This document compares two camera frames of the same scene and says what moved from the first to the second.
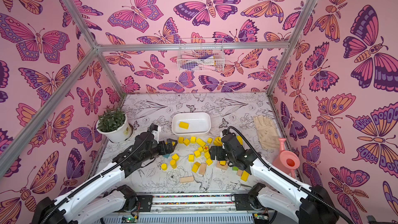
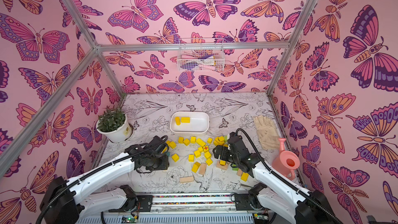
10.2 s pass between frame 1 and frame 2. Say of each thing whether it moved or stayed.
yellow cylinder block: moved
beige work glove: stayed
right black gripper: stayed
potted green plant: stayed
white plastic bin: stayed
